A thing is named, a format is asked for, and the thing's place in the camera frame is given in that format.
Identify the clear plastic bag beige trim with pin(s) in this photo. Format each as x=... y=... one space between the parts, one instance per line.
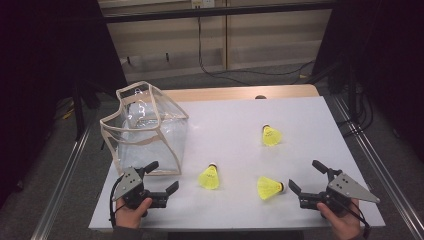
x=150 y=133

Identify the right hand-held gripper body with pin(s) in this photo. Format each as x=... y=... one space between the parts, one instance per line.
x=346 y=186

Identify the yellow shuttlecock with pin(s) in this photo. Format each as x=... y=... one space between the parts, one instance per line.
x=268 y=188
x=271 y=136
x=209 y=178

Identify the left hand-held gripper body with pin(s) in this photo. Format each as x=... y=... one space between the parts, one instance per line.
x=131 y=181

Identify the person's left hand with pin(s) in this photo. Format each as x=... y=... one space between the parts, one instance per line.
x=130 y=218

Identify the black horizontal bar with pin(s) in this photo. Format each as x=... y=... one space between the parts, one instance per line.
x=166 y=15

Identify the black metal stand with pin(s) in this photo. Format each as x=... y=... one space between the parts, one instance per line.
x=78 y=113

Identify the white table cover sheet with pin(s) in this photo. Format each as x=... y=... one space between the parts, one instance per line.
x=233 y=133

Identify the aluminium floor rail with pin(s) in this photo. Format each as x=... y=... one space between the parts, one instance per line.
x=60 y=186
x=383 y=160

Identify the white wall socket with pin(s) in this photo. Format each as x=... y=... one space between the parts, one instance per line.
x=203 y=3

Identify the black curtain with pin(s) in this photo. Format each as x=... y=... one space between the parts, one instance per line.
x=383 y=50
x=40 y=66

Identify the small yellow floor object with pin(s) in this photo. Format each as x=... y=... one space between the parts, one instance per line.
x=68 y=114

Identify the light wooden shelf unit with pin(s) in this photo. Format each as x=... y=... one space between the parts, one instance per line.
x=266 y=33

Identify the person's right hand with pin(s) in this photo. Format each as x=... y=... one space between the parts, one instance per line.
x=345 y=225

